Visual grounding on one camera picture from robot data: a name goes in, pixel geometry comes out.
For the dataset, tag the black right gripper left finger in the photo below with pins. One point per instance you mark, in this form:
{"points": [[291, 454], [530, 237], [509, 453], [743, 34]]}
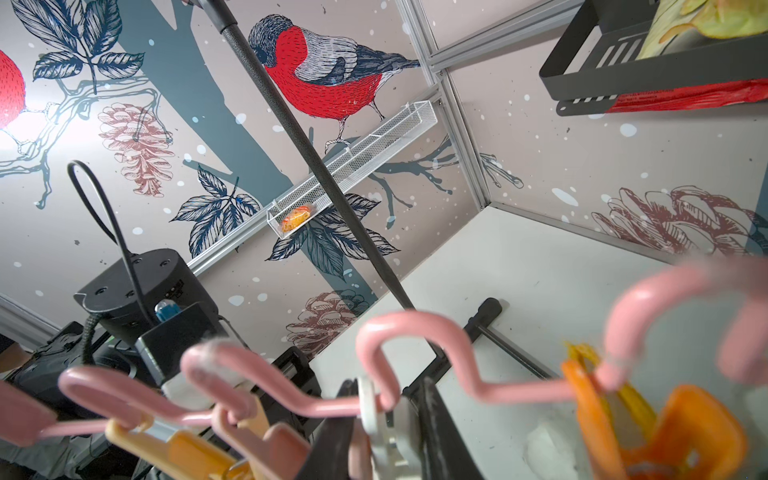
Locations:
{"points": [[329, 457]]}

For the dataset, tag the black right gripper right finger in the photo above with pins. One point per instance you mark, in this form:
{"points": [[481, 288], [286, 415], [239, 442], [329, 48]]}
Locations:
{"points": [[445, 455]]}

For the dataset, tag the pink clip hanger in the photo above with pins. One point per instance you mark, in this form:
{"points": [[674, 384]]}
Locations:
{"points": [[216, 372]]}

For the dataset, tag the knit glove yellow cuff bottom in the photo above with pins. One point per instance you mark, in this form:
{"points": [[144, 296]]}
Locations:
{"points": [[639, 410]]}

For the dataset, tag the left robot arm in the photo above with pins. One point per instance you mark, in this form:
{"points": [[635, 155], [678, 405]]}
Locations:
{"points": [[120, 339]]}

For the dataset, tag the pink clothespin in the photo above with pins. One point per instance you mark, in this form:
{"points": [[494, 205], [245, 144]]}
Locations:
{"points": [[279, 454]]}

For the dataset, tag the black garment rack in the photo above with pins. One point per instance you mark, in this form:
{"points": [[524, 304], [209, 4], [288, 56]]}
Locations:
{"points": [[226, 24]]}

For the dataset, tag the orange snack packet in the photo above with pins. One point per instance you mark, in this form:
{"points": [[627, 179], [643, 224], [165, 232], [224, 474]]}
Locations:
{"points": [[296, 218]]}

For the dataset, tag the orange clothespin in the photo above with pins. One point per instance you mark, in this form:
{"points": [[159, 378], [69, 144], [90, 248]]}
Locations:
{"points": [[695, 437]]}

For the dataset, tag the red cassava chips bag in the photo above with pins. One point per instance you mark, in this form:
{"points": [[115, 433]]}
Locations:
{"points": [[700, 55]]}

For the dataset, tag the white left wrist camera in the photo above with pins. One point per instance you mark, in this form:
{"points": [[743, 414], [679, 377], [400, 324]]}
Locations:
{"points": [[162, 347]]}

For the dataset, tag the white wire mesh shelf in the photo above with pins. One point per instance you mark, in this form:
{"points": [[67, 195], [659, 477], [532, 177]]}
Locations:
{"points": [[355, 162]]}

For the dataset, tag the black wall basket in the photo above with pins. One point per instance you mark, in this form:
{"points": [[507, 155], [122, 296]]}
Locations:
{"points": [[595, 66]]}

